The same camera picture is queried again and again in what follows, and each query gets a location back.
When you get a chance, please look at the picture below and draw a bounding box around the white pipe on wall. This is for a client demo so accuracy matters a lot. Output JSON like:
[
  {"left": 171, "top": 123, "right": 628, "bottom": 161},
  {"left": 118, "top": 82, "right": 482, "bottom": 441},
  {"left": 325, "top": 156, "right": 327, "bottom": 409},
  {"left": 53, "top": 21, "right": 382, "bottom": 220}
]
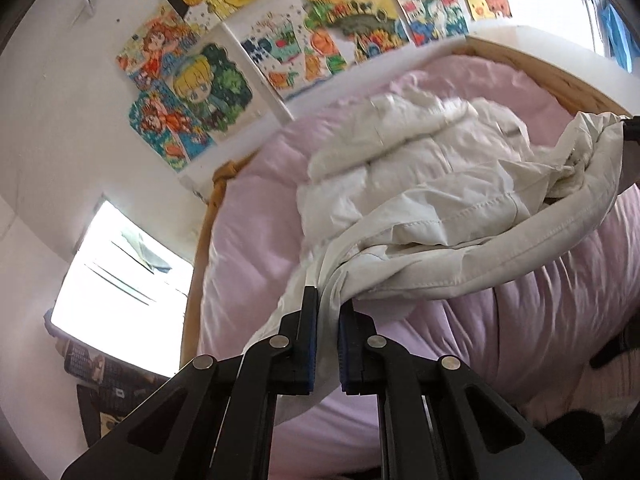
[{"left": 582, "top": 0, "right": 599, "bottom": 53}]

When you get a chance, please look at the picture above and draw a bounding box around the wooden bed frame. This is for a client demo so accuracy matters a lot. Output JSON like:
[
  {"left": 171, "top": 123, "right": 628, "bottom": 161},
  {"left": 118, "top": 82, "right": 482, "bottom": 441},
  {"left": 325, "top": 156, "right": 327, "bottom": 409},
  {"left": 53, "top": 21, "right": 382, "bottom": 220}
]
[{"left": 180, "top": 27, "right": 639, "bottom": 364}]

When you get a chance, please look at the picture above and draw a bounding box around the blond boy green drawing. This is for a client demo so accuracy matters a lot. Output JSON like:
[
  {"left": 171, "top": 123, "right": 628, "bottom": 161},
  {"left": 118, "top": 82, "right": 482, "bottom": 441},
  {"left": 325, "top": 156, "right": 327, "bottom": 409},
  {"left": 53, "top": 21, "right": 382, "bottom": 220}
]
[{"left": 166, "top": 41, "right": 267, "bottom": 143}]

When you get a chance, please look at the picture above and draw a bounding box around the white puffer jacket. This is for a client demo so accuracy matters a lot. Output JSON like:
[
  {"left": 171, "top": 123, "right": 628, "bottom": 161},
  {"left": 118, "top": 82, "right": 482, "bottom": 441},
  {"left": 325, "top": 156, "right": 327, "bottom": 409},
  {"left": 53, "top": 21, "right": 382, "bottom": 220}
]
[{"left": 243, "top": 86, "right": 629, "bottom": 356}]

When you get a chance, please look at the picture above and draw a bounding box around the orange-haired girl drawing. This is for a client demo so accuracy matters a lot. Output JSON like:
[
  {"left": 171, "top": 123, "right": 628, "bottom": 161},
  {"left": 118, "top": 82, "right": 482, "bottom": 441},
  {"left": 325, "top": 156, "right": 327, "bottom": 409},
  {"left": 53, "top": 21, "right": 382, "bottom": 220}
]
[{"left": 116, "top": 3, "right": 198, "bottom": 90}]

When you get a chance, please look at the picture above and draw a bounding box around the yellow landscape drawing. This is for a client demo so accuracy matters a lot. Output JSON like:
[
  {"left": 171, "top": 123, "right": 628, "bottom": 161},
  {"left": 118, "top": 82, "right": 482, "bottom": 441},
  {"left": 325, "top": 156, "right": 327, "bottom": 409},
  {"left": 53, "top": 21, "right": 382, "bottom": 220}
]
[{"left": 305, "top": 0, "right": 409, "bottom": 63}]

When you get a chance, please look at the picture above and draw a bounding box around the pink bed sheet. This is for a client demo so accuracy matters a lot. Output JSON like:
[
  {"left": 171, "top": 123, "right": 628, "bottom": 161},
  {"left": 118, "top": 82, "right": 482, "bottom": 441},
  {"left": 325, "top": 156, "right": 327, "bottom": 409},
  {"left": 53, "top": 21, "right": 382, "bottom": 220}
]
[{"left": 198, "top": 55, "right": 639, "bottom": 479}]

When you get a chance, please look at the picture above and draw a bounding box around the window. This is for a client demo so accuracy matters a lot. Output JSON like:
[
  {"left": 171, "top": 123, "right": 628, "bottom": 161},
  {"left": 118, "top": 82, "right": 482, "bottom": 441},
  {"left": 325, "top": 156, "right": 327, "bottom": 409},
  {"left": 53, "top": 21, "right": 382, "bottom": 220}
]
[{"left": 51, "top": 200, "right": 193, "bottom": 377}]

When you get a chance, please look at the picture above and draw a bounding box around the blue cloth hanging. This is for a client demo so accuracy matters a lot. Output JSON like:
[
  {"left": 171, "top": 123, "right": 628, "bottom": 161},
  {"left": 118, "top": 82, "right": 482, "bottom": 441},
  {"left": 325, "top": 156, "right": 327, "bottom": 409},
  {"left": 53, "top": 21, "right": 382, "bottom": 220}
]
[{"left": 600, "top": 0, "right": 639, "bottom": 74}]

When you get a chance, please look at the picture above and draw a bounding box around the dark bookshelf with items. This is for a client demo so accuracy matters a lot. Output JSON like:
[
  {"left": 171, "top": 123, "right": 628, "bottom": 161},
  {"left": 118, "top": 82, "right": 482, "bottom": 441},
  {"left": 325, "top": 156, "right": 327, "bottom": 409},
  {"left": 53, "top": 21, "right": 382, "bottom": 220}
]
[{"left": 43, "top": 309, "right": 168, "bottom": 446}]

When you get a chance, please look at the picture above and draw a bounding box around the oranges and cup drawing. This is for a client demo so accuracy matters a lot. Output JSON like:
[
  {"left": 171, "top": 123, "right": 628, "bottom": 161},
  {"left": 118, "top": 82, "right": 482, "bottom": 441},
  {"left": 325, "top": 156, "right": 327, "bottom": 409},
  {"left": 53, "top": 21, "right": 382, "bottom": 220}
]
[{"left": 238, "top": 0, "right": 355, "bottom": 101}]

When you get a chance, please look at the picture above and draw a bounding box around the red-haired mermaid drawing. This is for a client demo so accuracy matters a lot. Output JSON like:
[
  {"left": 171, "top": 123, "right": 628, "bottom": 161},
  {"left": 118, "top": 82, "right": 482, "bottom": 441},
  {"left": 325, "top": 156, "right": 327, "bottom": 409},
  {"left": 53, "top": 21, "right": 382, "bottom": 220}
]
[{"left": 129, "top": 80, "right": 215, "bottom": 172}]

